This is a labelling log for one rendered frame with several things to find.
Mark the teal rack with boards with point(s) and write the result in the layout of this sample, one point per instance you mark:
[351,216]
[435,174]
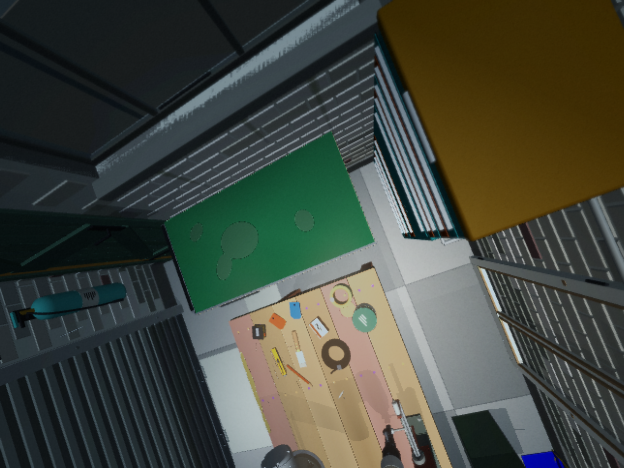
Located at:
[404,166]

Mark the orange tag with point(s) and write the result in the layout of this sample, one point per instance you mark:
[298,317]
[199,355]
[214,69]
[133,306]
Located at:
[277,320]

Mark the yellow tape roll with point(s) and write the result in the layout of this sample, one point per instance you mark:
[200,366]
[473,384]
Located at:
[334,297]

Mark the dark green cabinet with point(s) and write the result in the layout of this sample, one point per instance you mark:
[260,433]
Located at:
[73,239]

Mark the yellow folding ruler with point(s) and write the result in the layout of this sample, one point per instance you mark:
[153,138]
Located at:
[278,362]

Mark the dark green bench jig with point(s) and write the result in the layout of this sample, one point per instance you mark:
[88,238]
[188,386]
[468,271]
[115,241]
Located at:
[417,423]

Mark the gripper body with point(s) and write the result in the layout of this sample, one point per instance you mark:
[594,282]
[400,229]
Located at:
[391,448]

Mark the white and red card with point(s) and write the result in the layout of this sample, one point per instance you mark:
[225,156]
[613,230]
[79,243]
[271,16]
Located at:
[319,327]

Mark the green round tin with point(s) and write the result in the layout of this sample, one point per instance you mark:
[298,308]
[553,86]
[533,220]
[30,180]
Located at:
[364,319]

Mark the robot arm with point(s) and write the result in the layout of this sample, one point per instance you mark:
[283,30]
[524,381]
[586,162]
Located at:
[391,463]

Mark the orange pencil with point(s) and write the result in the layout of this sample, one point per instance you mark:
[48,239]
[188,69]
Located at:
[298,374]

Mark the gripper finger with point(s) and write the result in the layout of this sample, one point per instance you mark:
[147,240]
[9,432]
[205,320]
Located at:
[388,433]

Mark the blue box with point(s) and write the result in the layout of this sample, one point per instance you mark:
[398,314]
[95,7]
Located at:
[538,460]

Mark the teal gas cylinder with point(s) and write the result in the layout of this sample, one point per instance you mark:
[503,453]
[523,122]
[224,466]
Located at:
[68,302]

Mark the ochre yellow cabinet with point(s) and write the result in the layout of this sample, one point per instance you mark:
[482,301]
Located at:
[512,107]

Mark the blue tag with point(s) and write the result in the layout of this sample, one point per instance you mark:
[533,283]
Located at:
[295,310]

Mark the dark green box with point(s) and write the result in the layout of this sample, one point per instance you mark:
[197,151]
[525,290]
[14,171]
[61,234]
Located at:
[480,438]

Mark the black tape measure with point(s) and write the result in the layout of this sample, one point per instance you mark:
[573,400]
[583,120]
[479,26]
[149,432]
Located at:
[258,331]

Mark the green table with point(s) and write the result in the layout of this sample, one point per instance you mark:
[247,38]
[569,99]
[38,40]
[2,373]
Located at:
[273,219]

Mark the grey shelf unit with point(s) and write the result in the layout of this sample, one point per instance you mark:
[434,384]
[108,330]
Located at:
[551,322]

